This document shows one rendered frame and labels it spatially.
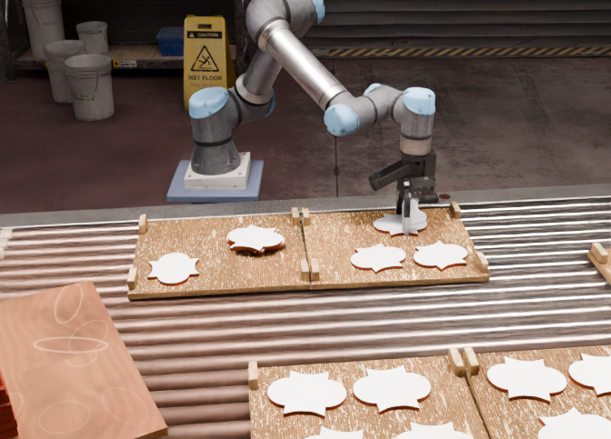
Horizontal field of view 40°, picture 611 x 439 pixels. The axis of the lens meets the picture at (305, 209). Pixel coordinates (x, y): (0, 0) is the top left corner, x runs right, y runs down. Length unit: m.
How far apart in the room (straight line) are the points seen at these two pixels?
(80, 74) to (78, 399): 4.24
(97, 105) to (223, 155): 3.20
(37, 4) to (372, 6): 2.50
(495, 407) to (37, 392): 0.80
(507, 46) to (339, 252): 5.01
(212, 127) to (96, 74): 3.14
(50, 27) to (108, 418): 5.35
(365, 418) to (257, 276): 0.53
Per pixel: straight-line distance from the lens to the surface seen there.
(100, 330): 1.62
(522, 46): 6.93
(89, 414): 1.44
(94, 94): 5.61
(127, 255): 2.10
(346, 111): 1.96
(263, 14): 2.15
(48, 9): 6.56
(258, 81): 2.44
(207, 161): 2.50
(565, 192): 2.46
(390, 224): 2.13
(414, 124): 2.00
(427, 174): 2.08
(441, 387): 1.62
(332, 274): 1.94
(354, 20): 6.69
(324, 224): 2.15
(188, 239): 2.11
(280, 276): 1.93
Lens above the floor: 1.94
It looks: 27 degrees down
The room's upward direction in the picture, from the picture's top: 1 degrees counter-clockwise
